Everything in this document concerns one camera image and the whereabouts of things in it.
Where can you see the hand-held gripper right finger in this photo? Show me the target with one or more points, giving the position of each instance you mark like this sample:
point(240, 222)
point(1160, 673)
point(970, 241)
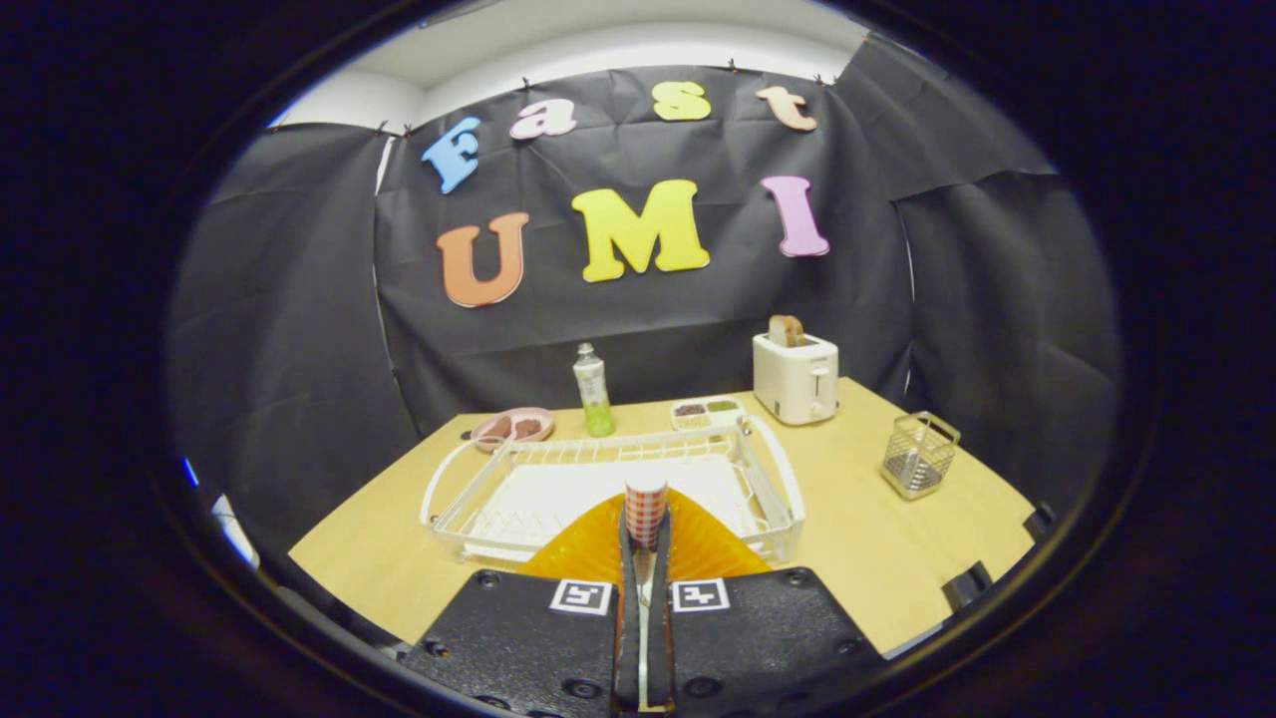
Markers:
point(662, 648)

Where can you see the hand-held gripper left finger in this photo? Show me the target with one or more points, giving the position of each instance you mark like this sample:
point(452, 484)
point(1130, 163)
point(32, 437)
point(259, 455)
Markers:
point(627, 648)

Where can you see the pink plate with food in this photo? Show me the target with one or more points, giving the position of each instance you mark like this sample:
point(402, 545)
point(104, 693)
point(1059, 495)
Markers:
point(513, 427)

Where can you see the white divided tray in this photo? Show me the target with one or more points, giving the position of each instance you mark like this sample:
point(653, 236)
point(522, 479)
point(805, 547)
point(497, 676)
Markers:
point(706, 411)

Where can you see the clear bottle with green liquid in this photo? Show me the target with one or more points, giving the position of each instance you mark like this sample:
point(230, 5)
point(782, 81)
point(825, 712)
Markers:
point(594, 394)

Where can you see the white toaster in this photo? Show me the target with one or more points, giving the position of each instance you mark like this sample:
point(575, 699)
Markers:
point(793, 384)

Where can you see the black table clamp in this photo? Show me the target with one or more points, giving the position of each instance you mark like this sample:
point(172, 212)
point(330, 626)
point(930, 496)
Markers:
point(1041, 521)
point(967, 586)

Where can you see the bread slice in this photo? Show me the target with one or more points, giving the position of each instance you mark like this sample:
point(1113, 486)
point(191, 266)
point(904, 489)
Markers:
point(786, 331)

